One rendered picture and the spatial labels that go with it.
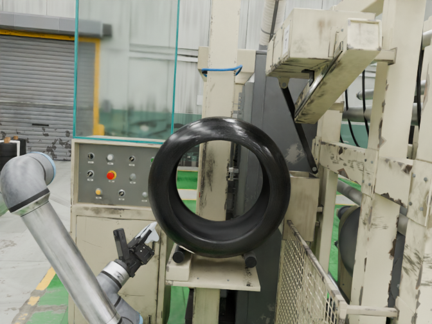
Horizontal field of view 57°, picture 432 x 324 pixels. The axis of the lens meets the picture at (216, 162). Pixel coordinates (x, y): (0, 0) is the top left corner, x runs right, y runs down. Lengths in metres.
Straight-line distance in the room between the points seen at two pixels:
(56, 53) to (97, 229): 8.78
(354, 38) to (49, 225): 0.98
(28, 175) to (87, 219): 1.16
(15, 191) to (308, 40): 0.93
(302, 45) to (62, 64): 9.81
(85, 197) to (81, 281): 1.18
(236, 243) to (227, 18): 0.99
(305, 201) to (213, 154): 0.47
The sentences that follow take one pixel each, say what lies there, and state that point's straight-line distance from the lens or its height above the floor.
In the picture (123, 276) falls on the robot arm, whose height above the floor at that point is 0.89.
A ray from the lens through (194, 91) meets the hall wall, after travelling 10.56.
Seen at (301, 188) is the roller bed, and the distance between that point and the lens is 1.83.
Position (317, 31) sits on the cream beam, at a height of 1.72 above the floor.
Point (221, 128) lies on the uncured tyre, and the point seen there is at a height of 1.40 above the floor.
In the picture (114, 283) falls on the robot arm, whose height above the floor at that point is 0.88.
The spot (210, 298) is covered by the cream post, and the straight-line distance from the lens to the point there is 2.03.
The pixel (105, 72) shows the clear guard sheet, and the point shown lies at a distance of 2.27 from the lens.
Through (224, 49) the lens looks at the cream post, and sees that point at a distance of 1.85.
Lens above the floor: 1.46
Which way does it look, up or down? 7 degrees down
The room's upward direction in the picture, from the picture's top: 4 degrees clockwise
